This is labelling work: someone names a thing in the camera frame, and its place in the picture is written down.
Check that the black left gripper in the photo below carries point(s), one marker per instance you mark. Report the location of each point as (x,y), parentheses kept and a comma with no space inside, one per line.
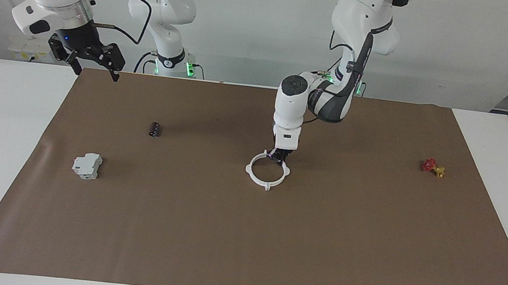
(281,151)

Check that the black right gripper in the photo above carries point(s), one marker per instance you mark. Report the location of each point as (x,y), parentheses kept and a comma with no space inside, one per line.
(81,44)

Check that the white half pipe clamp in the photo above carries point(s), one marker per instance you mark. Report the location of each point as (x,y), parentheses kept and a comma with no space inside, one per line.
(285,171)
(249,168)

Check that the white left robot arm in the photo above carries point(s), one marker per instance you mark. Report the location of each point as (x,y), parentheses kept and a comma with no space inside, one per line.
(289,103)

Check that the white power strip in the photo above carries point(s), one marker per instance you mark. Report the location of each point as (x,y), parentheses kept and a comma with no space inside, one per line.
(25,52)

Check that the brown paper mat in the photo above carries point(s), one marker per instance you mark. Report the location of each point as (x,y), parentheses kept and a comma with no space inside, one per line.
(243,237)

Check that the black cylindrical capacitor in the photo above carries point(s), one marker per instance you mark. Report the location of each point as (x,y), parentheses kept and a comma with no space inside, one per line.
(155,130)

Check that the white circuit breaker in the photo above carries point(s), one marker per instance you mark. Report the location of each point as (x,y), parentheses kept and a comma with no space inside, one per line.
(86,166)

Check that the red yellow valve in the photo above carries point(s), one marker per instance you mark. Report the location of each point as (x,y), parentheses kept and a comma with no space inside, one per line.
(429,165)

